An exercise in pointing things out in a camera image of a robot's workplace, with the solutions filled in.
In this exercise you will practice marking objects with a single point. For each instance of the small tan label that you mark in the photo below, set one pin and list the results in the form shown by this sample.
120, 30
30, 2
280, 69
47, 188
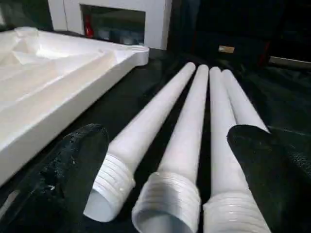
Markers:
226, 49

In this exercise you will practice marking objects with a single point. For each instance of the black mat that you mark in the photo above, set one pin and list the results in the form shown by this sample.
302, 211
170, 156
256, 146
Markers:
279, 102

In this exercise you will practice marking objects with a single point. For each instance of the red bottle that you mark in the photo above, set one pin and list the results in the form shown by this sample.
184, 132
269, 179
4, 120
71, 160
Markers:
89, 26

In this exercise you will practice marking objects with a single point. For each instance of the white plastic table top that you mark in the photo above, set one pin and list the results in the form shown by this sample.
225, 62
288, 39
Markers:
48, 97

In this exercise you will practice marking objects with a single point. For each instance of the white glass-door cabinet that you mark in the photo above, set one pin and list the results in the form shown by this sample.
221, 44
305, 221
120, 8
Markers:
155, 24

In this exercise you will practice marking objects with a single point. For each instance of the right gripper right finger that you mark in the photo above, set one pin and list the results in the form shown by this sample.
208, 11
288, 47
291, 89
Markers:
274, 182

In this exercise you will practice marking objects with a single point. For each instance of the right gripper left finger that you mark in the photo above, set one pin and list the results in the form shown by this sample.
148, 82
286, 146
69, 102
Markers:
60, 184

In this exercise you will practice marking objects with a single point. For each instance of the white plastic table leg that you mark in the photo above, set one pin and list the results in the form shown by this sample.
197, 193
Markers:
184, 136
221, 121
240, 102
150, 116

